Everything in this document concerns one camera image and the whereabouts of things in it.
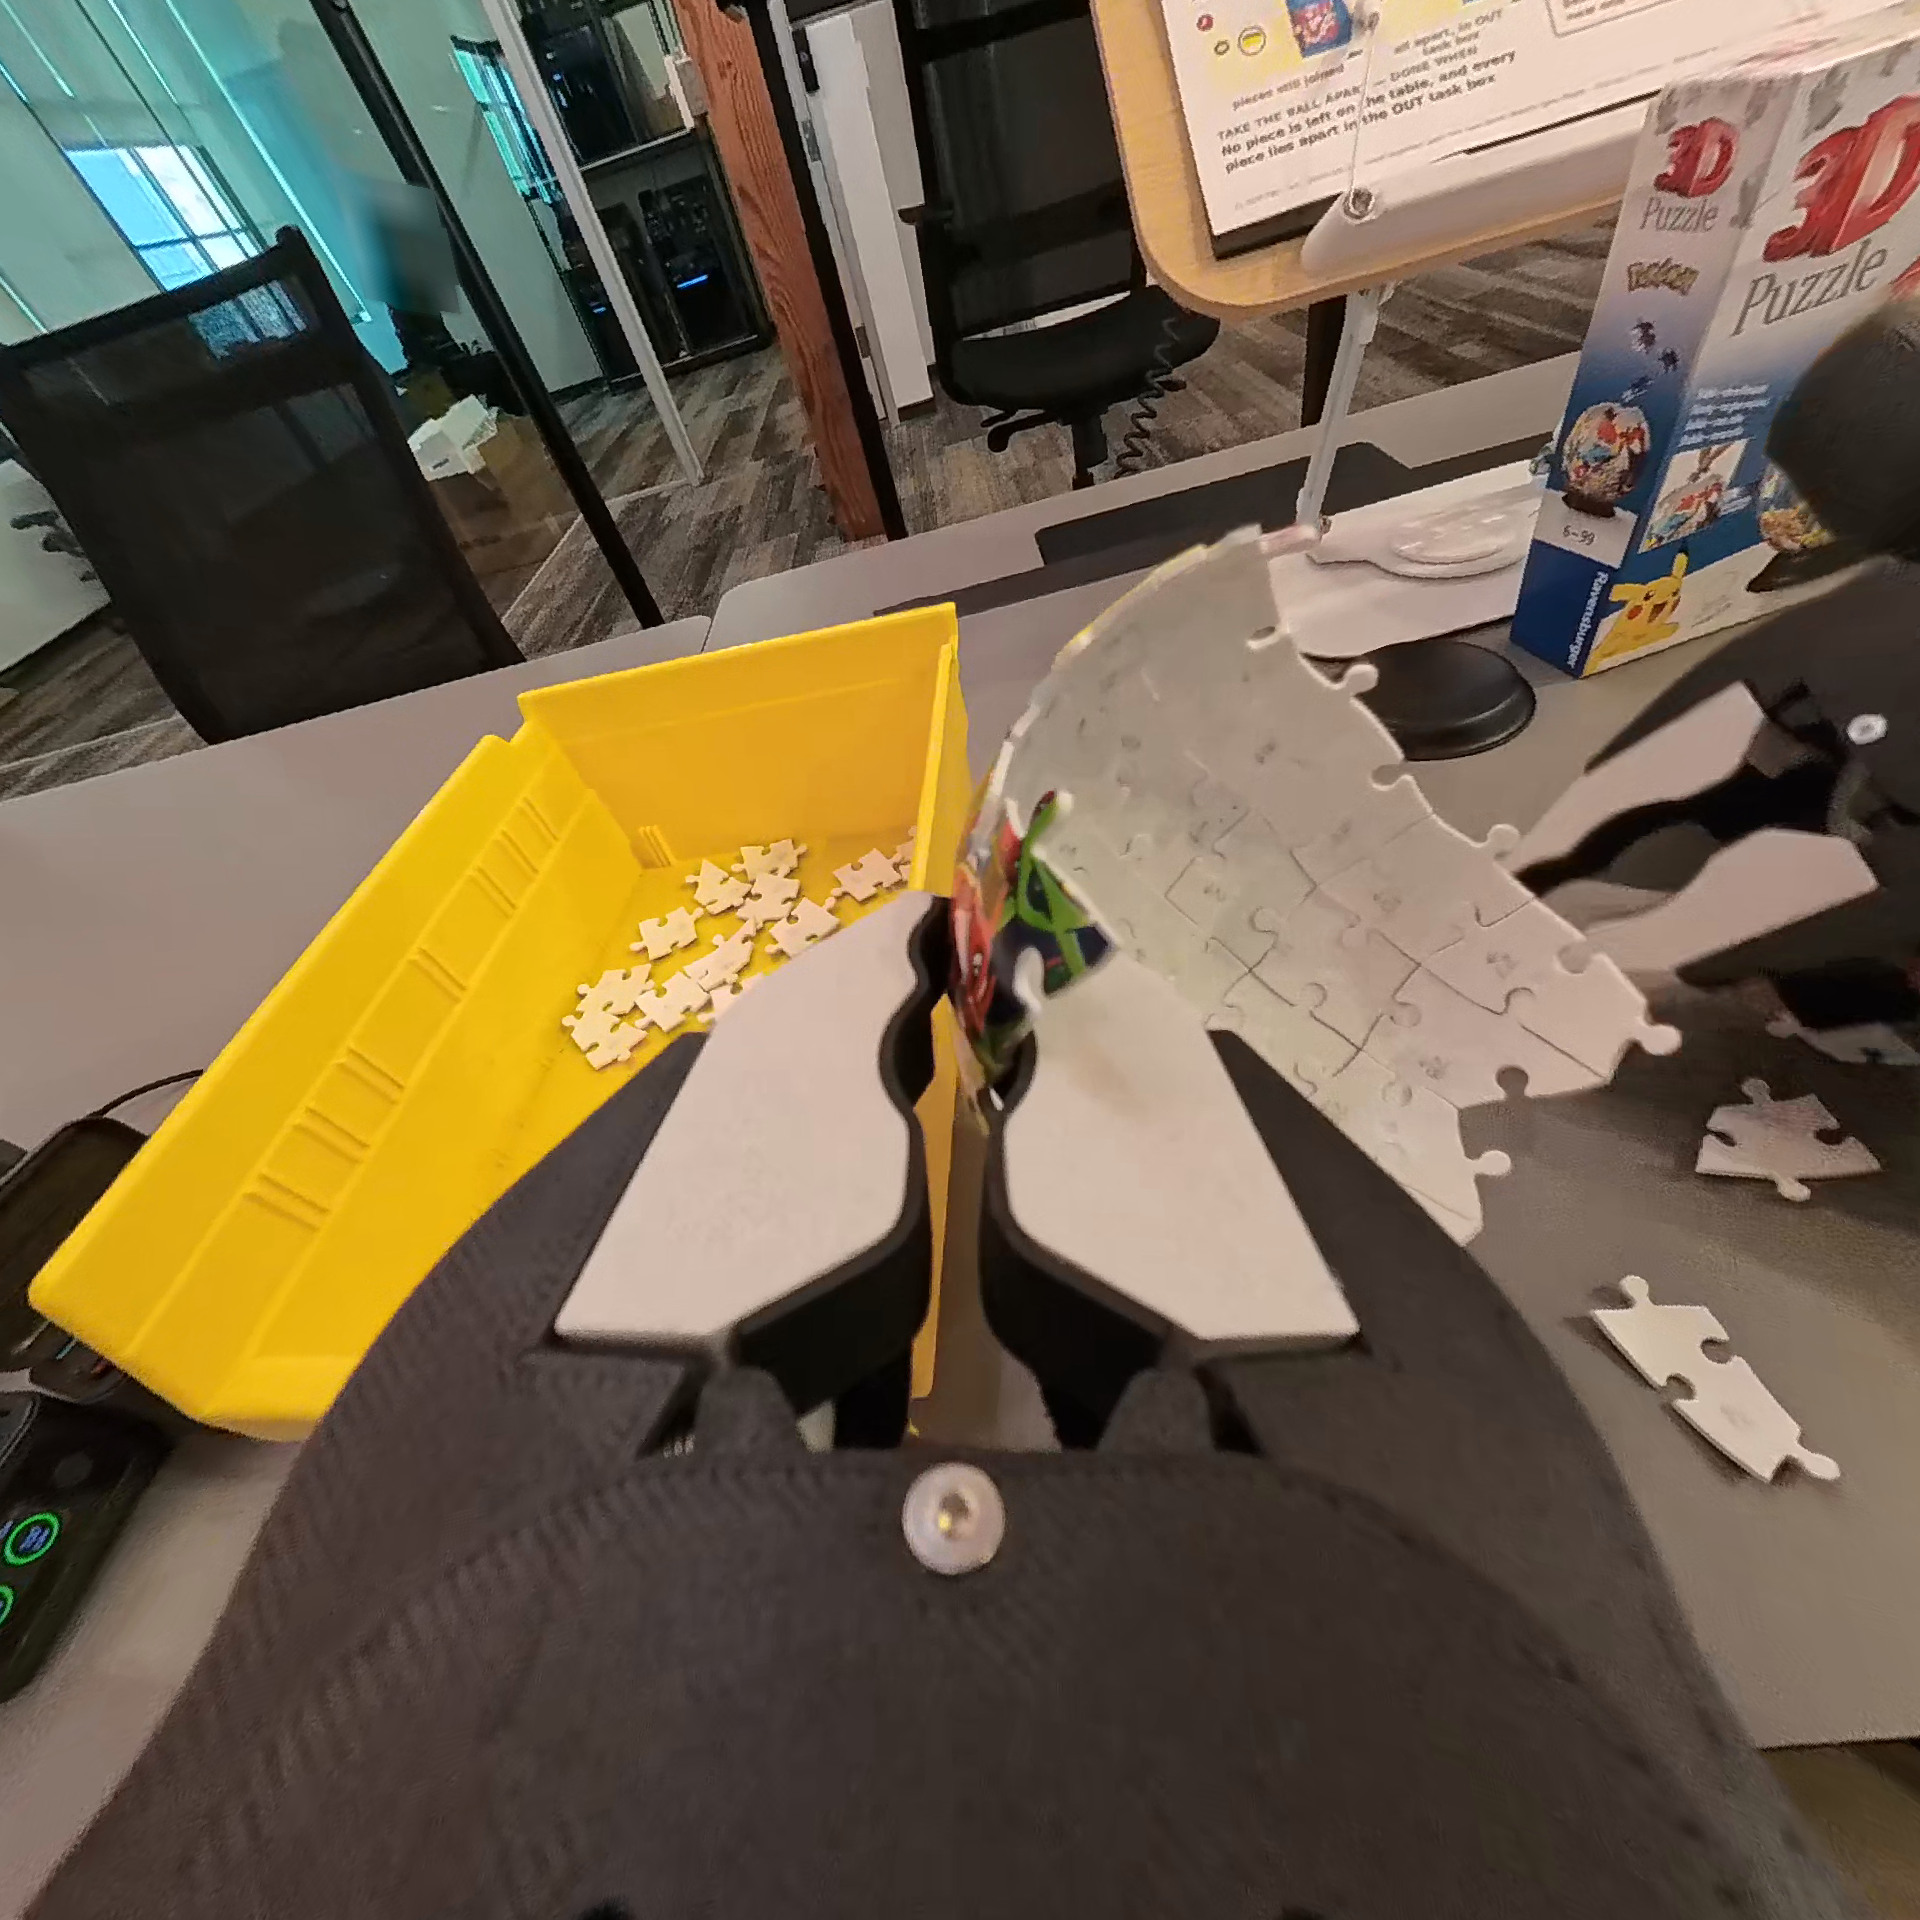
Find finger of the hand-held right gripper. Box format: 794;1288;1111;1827
1559;829;1882;980
1504;680;1775;893

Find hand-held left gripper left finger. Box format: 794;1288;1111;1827
555;891;950;1448

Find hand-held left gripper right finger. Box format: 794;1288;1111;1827
979;965;1363;1453

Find single white puzzle piece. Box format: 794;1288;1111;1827
1766;1007;1920;1070

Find unfinished puzzle ball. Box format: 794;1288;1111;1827
949;526;1684;1248

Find heap of white puzzle pieces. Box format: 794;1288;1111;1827
563;832;920;1070

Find black round ball stand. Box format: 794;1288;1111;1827
1371;638;1538;759

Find scattered loose white puzzle pieces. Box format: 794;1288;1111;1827
1590;1078;1882;1488

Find blue puzzle box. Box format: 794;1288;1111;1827
1506;30;1920;680

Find yellow plastic bin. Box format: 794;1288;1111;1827
29;604;968;1442

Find black charger device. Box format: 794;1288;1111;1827
0;1118;154;1402

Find light wooden table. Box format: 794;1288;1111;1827
1093;0;1920;320

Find black timer device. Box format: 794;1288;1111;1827
0;1394;170;1700

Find black mesh office chair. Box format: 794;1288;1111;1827
0;223;524;748

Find brown wooden pillar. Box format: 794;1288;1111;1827
671;0;912;544

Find black cable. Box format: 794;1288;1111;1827
82;1067;204;1157

